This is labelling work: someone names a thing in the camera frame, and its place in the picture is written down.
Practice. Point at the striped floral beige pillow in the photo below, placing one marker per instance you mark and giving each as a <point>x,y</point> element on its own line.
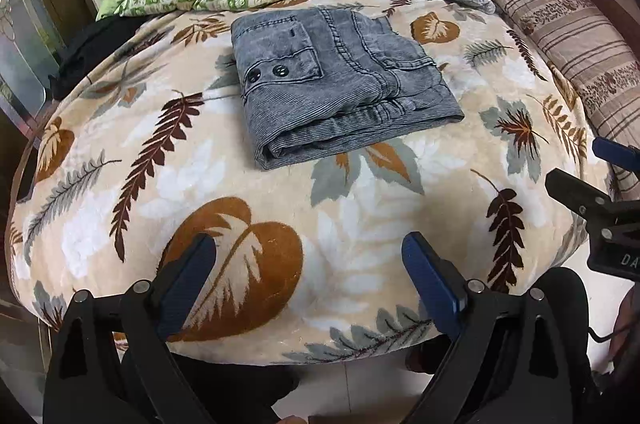
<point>591,54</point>

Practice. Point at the grey denim pants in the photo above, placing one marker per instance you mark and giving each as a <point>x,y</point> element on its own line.
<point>319,81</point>

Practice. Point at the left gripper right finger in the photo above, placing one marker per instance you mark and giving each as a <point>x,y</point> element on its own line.
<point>505,362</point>

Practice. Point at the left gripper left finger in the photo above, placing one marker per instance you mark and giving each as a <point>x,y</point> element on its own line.
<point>111,364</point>

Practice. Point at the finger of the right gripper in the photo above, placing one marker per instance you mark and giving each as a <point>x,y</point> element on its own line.
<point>625,157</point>
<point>578,196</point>

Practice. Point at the leaf pattern fleece blanket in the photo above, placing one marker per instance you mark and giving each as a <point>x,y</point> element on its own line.
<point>151,148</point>

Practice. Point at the black garment on bed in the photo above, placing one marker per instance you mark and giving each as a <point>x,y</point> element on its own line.
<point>89,48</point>

